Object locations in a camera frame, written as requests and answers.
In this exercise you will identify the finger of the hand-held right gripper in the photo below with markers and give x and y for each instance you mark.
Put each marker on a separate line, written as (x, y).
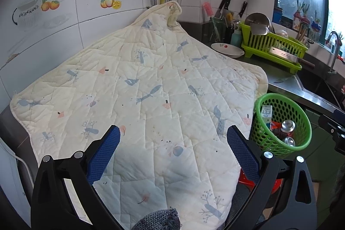
(330, 125)

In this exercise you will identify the metal spatula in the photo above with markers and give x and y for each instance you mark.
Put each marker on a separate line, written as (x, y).
(258, 29)

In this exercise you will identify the green plastic basket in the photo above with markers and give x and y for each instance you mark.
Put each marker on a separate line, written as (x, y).
(302, 116)

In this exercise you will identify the metal bowl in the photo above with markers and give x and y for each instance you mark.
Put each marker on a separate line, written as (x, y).
(258, 18)

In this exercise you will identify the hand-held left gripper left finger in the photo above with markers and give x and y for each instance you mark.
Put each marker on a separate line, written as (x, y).
(103, 154)

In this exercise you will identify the blue box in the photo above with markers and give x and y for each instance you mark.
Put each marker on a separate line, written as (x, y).
(277, 15)

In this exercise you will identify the metal faucet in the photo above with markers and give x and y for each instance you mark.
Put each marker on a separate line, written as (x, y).
(334, 52)

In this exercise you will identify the pink brush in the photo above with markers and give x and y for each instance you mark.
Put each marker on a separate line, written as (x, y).
(207, 9)

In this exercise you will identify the teal bottle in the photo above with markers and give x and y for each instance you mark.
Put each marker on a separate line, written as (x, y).
(235, 38)

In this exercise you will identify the white bowl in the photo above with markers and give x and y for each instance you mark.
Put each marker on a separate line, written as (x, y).
(227, 50)

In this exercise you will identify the cream quilted blanket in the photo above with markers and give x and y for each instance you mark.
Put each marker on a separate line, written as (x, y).
(134, 111)

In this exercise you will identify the cleaver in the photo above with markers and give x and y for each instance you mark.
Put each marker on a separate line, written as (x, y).
(283, 54)

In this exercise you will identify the person's left hand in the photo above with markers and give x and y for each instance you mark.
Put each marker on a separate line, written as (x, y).
(159, 220)

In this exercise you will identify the red plastic stool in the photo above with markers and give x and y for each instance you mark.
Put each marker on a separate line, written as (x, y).
(277, 184)

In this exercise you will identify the white blue milk carton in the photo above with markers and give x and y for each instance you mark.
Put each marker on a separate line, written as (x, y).
(266, 116)

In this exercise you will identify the chopsticks holder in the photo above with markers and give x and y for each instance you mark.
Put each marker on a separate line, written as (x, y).
(302, 33)

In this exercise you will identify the green cabinet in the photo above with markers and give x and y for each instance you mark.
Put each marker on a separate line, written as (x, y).
(323, 160)

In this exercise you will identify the sprouting onion plant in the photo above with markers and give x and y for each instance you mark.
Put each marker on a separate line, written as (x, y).
(300, 14)
(316, 26)

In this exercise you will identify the orange snack wrapper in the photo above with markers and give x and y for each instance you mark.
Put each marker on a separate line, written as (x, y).
(275, 125)

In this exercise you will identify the red drink can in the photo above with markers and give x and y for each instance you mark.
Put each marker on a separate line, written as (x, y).
(287, 127)

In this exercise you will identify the blue drink can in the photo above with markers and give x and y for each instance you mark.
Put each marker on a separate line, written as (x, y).
(291, 141)

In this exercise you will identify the green dish rack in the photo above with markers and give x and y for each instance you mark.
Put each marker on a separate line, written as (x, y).
(280, 44)

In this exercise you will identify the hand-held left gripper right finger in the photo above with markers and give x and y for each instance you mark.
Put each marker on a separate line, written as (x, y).
(242, 157)

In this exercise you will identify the green glass jar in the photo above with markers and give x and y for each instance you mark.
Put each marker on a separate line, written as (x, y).
(218, 29)

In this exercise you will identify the steel sink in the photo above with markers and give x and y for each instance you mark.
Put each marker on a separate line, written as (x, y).
(318, 84)

